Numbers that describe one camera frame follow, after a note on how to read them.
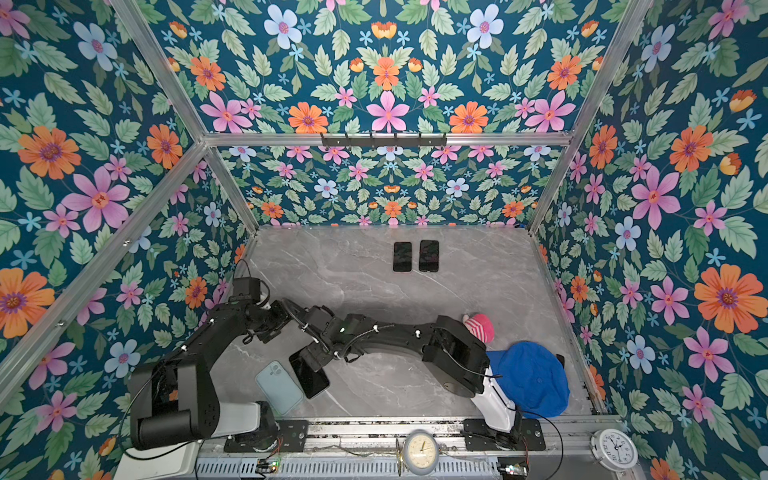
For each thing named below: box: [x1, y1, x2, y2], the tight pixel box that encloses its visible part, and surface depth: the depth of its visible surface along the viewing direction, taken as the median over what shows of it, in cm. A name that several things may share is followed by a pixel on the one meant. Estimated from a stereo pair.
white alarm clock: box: [591, 428, 639, 471], surface depth 70 cm
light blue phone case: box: [255, 360, 303, 416], surface depth 84 cm
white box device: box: [113, 440, 201, 480], surface depth 66 cm
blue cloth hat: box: [486, 341, 570, 419], surface depth 83 cm
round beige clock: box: [404, 429, 439, 476], surface depth 69 cm
